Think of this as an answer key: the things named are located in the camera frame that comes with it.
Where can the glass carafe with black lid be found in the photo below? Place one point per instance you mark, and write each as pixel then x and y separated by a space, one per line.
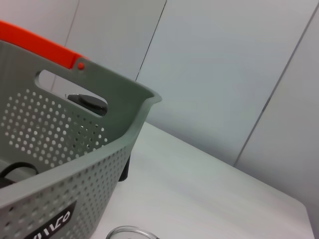
pixel 92 103

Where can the glass teacup with black base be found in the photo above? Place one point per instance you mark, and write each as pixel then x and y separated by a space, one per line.
pixel 129 227

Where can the grey perforated storage basket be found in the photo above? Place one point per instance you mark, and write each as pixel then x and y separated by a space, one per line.
pixel 99 174

